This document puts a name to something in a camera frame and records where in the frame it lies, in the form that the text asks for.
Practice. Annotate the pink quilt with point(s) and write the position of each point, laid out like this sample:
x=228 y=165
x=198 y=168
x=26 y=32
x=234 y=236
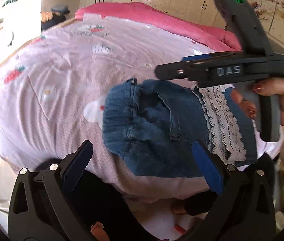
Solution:
x=157 y=17

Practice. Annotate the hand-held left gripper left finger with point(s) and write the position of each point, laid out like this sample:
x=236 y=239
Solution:
x=78 y=165

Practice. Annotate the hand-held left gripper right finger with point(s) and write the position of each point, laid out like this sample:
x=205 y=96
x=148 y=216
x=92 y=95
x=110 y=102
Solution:
x=207 y=168

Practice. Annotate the floral cushion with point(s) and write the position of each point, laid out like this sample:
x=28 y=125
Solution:
x=47 y=16

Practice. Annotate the blue folded cloth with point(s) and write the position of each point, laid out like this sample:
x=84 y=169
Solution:
x=60 y=9

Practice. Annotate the person's dark clothed leg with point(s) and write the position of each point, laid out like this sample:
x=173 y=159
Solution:
x=106 y=205
x=199 y=203

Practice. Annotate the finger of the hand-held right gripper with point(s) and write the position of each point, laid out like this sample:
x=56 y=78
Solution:
x=202 y=57
x=179 y=71

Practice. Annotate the pink printed bed sheet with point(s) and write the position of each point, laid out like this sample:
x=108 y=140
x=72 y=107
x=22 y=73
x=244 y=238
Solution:
x=69 y=75

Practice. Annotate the blue denim pants lace trim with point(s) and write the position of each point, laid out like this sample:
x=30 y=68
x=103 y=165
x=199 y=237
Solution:
x=152 y=130

